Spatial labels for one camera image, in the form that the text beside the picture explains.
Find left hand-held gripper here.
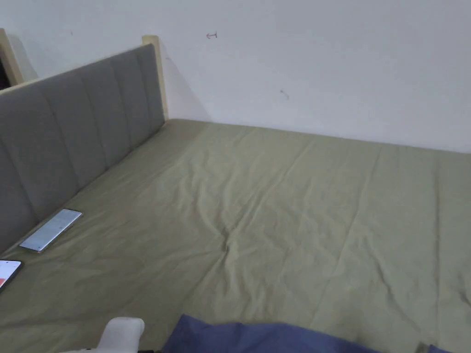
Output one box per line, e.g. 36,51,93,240
96,317,145,353

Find dark blue shirt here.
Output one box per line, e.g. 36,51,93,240
161,314,471,353

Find smartphone with white red screen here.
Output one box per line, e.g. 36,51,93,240
0,260,23,294

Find bed with pale green sheet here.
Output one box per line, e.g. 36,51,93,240
0,118,471,353

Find grey padded headboard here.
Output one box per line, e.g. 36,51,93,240
0,35,170,254

